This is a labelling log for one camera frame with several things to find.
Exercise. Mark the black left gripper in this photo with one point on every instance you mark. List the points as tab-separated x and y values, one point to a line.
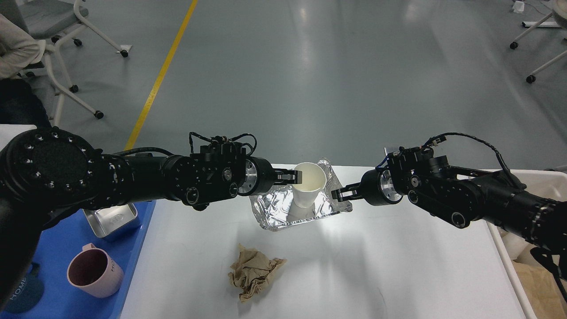
260	177

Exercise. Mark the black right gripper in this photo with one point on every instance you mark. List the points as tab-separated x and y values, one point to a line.
376	188

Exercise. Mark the aluminium foil tray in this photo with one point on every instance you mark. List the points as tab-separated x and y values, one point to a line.
276	210

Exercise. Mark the white paper cup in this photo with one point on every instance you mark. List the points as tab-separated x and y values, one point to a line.
514	245
313	180

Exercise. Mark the brown paper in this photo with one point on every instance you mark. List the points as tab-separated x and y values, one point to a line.
253	272
542	291

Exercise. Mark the stainless steel rectangular container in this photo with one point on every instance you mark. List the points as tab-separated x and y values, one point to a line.
111	223

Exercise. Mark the pink ceramic mug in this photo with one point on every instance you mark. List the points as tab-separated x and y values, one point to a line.
95	272

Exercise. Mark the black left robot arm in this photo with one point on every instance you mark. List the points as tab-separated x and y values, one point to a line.
47	174

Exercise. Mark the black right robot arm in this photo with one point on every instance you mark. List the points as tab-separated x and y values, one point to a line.
460	195

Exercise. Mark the left floor socket plate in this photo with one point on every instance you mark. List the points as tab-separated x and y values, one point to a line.
390	150

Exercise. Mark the white paper cup in bin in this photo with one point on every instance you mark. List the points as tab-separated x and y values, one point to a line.
514	245

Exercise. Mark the white plastic bin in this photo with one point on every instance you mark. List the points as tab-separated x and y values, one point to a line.
546	184

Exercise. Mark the brown paper in bin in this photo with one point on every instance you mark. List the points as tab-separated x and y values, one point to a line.
542	291

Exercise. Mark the blue plastic tray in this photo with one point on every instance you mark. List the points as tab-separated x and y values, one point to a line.
56	249

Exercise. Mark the seated person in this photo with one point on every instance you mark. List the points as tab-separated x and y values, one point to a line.
18	103

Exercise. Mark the grey office chair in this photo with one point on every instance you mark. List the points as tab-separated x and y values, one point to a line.
54	23

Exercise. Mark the dark blue HOME mug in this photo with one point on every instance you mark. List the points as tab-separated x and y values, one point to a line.
28	293

